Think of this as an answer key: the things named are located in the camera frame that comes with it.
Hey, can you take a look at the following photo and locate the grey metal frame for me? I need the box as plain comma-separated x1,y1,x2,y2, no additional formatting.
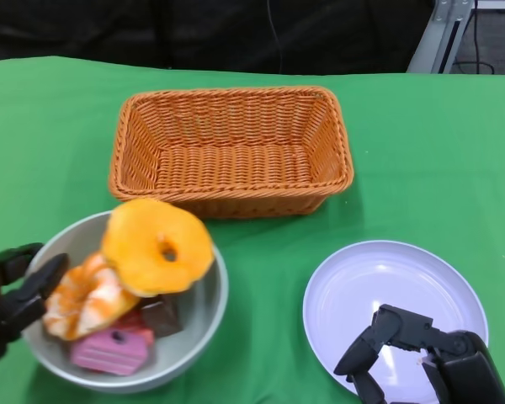
406,0,505,75

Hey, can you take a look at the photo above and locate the brown chocolate cake slice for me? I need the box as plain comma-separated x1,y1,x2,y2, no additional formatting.
141,296,182,338

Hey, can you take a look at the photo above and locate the black cable on floor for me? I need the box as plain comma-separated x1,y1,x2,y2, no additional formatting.
454,0,496,75

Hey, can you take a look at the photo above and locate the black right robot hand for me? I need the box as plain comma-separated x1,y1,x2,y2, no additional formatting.
333,303,505,404

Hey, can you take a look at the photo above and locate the orange ring-shaped bread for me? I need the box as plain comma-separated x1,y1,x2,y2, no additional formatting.
100,199,215,298

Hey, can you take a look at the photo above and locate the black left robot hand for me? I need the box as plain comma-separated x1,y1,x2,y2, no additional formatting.
0,242,71,371

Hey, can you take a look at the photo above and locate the red strawberry cake piece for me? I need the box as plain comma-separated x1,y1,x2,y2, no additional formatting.
117,311,156,346

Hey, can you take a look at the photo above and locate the black backdrop curtain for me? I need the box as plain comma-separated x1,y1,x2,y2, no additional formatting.
0,0,433,76

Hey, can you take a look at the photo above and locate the pink cake slice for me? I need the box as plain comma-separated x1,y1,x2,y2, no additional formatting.
70,329,149,376

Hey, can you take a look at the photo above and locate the pale grey-green bowl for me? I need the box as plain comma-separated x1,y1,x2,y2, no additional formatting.
23,210,230,395

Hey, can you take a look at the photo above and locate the orange wicker basket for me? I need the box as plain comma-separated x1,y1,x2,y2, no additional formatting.
108,86,354,220

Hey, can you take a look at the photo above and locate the lavender round plate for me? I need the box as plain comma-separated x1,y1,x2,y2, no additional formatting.
301,239,489,399

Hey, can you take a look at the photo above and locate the green tablecloth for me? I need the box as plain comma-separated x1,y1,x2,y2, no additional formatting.
0,57,505,404

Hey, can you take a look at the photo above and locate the orange white twisted bread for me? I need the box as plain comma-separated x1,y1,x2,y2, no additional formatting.
41,252,140,342

